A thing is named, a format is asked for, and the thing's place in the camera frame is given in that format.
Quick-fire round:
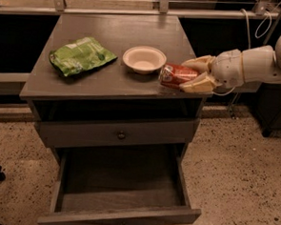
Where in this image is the white hanging cable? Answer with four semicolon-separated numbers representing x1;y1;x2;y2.
211;7;273;100

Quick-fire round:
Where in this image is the grey metal railing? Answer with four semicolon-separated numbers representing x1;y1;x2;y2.
0;0;281;114

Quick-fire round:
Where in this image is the red coke can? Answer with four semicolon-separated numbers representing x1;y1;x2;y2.
159;64;198;89

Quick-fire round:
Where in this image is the closed grey top drawer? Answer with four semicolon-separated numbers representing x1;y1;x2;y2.
37;118;199;149

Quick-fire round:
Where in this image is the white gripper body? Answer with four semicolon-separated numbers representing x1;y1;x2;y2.
211;50;244;89

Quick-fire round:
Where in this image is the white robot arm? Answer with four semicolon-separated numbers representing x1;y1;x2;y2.
179;36;281;93

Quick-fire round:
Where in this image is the round metal drawer knob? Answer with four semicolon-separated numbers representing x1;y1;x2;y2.
117;132;126;140

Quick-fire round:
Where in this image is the open grey middle drawer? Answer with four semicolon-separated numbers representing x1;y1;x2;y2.
37;143;201;225

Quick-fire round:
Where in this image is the green chip bag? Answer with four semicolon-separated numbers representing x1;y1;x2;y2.
49;36;117;77

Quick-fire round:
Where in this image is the dark cabinet at right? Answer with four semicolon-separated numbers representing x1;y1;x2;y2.
254;84;281;137

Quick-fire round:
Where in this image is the white paper bowl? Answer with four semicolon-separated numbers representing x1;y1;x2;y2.
123;46;167;74

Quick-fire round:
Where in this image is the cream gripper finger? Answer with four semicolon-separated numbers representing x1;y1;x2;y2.
179;72;220;93
182;54;215;73

